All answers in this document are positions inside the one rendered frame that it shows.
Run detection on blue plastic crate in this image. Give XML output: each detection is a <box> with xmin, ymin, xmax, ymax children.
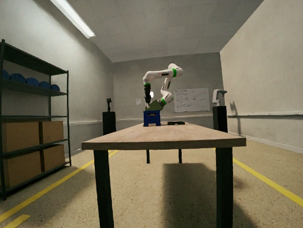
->
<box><xmin>143</xmin><ymin>110</ymin><xmax>161</xmax><ymax>127</ymax></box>

